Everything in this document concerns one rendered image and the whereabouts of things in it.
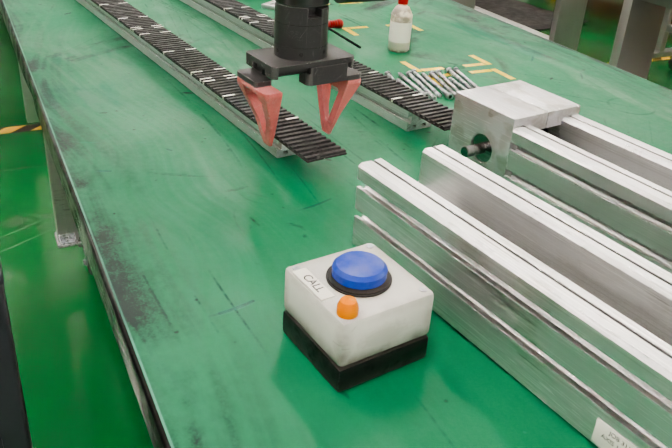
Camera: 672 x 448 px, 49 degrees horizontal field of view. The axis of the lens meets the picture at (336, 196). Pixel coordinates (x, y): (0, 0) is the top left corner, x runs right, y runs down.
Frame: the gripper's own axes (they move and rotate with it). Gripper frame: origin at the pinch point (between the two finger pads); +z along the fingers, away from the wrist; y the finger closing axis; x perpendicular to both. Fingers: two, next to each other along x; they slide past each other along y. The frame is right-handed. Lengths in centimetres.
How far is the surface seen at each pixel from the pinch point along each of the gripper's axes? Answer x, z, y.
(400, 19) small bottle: 29.2, -2.2, 37.4
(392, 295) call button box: -33.7, -2.7, -12.6
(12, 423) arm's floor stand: -8.6, 19.5, -35.4
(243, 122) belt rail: 9.6, 2.1, -2.0
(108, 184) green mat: 3.0, 3.2, -21.1
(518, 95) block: -14.2, -6.0, 19.4
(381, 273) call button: -32.6, -4.0, -12.8
